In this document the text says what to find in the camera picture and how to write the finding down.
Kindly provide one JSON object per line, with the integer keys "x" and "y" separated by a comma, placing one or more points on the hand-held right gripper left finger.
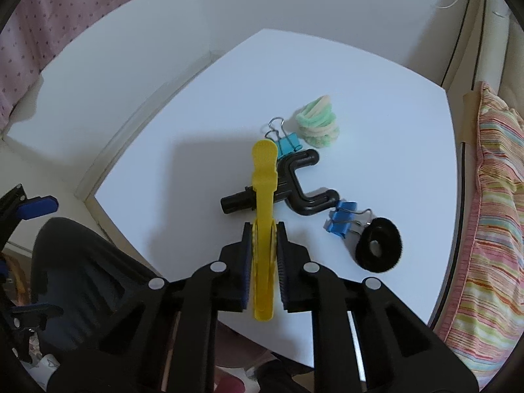
{"x": 245, "y": 262}

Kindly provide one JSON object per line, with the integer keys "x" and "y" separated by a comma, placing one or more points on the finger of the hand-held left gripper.
{"x": 39, "y": 207}
{"x": 35, "y": 312}

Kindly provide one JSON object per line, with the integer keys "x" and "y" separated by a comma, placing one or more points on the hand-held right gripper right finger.
{"x": 281, "y": 270}

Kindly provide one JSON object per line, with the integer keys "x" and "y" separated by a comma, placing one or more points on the blue binder clip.
{"x": 339, "y": 221}

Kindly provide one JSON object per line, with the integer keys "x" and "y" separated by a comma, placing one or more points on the yellow plastic clip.
{"x": 264, "y": 180}

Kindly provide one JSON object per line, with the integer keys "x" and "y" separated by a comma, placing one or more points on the teal binder clip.
{"x": 288, "y": 145}

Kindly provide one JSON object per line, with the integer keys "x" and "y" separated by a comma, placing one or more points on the white patterned cloth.
{"x": 47, "y": 364}

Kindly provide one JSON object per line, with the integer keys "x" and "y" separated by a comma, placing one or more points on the black plastic hook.
{"x": 301, "y": 202}

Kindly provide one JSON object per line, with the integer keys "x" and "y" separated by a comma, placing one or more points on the black scrunchie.
{"x": 391, "y": 254}

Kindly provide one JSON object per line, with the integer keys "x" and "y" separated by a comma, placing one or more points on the white table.
{"x": 204, "y": 131}

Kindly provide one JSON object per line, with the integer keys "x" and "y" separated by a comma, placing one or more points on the pink dotted curtain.
{"x": 61, "y": 16}

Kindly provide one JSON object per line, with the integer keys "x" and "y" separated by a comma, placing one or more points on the striped pink quilt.
{"x": 491, "y": 213}

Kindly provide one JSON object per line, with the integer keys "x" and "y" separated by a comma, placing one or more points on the beige padded headboard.
{"x": 491, "y": 49}

